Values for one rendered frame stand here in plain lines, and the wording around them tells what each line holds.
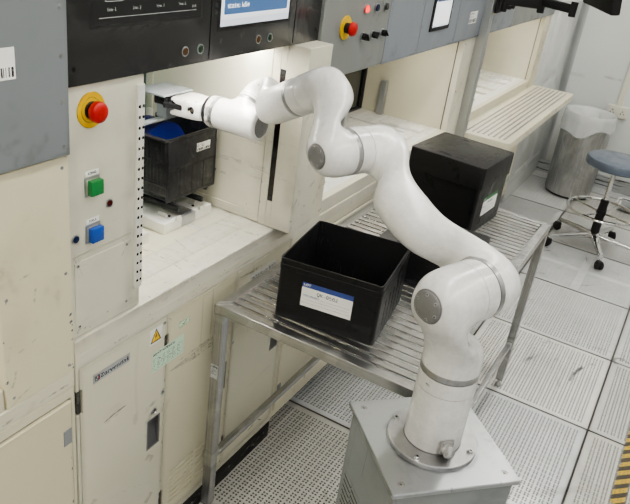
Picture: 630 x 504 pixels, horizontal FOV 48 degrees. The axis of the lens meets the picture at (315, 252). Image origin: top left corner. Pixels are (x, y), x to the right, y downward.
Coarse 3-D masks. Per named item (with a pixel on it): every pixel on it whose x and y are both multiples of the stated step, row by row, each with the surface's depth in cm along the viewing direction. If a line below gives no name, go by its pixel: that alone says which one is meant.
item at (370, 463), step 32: (352, 416) 158; (384, 416) 154; (352, 448) 158; (384, 448) 145; (480, 448) 149; (352, 480) 158; (384, 480) 138; (416, 480) 138; (448, 480) 139; (480, 480) 140; (512, 480) 142
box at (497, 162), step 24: (432, 144) 253; (456, 144) 257; (480, 144) 260; (432, 168) 246; (456, 168) 241; (480, 168) 236; (504, 168) 253; (432, 192) 250; (456, 192) 244; (480, 192) 241; (456, 216) 247; (480, 216) 251
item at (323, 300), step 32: (320, 224) 201; (288, 256) 182; (320, 256) 205; (352, 256) 201; (384, 256) 197; (288, 288) 180; (320, 288) 177; (352, 288) 173; (384, 288) 171; (320, 320) 181; (352, 320) 177; (384, 320) 184
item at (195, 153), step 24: (168, 96) 186; (168, 120) 207; (192, 120) 203; (144, 144) 187; (168, 144) 183; (192, 144) 192; (144, 168) 190; (168, 168) 186; (192, 168) 196; (144, 192) 198; (168, 192) 189; (192, 192) 199
